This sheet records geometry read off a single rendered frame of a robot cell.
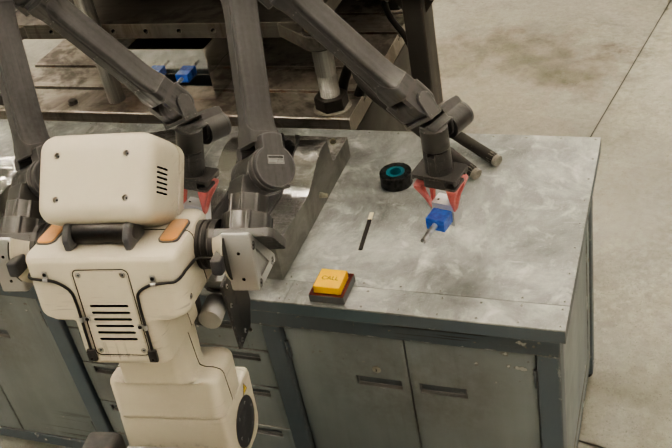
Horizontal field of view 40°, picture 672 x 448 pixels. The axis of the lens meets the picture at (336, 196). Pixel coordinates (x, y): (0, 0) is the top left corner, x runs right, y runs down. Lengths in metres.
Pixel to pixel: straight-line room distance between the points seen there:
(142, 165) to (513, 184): 1.04
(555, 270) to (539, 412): 0.34
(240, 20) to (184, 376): 0.65
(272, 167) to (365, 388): 0.81
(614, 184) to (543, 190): 1.41
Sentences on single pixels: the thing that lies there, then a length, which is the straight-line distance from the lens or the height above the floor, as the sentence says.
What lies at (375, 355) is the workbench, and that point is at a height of 0.60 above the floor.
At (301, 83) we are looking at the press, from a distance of 2.88.
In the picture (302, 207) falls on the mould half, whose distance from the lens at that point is 2.15.
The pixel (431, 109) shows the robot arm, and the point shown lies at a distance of 1.82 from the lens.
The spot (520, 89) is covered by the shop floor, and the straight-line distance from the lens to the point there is 4.28.
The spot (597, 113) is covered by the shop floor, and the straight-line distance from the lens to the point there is 4.07.
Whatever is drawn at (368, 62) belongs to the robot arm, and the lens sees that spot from 1.79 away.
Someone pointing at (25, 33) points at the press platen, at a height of 1.01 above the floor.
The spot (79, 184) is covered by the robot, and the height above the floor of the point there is 1.34.
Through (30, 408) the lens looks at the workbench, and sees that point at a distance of 2.94.
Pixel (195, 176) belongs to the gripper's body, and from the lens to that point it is 2.01.
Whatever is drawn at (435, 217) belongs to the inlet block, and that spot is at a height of 0.94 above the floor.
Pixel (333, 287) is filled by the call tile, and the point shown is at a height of 0.84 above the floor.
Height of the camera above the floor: 2.10
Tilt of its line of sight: 34 degrees down
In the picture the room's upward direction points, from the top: 12 degrees counter-clockwise
